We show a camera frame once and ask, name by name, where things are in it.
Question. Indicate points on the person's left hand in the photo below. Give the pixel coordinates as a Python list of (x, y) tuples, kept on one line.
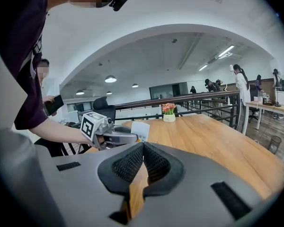
[(100, 140)]

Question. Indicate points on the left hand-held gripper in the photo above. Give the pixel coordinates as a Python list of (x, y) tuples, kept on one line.
[(88, 126)]

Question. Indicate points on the person's dark purple shirt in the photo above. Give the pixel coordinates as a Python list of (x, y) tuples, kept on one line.
[(26, 63)]

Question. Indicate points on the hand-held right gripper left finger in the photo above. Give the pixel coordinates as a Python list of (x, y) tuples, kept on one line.
[(123, 167)]

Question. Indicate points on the person's left forearm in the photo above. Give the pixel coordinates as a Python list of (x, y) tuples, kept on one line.
[(61, 132)]

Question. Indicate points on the round ceiling lamp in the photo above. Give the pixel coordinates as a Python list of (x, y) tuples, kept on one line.
[(109, 93), (110, 79), (80, 92), (135, 85)]

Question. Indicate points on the black office chair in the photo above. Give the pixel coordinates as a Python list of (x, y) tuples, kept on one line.
[(104, 107), (253, 103)]

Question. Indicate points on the flowers in white pot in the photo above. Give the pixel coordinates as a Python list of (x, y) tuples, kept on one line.
[(169, 113)]

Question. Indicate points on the wooden desk with white legs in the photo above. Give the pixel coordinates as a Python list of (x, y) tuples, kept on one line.
[(274, 109)]

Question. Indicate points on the black phone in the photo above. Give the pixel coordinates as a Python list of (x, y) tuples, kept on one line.
[(53, 105)]

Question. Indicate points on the long tube ceiling light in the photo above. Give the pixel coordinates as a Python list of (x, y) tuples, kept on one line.
[(203, 67), (226, 51)]

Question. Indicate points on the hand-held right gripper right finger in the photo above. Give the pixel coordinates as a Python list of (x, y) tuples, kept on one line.
[(163, 169)]

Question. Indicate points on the dark metal railing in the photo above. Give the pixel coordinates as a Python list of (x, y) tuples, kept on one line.
[(180, 98)]

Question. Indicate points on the black head-worn camera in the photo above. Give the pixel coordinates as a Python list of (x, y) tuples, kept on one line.
[(118, 1)]

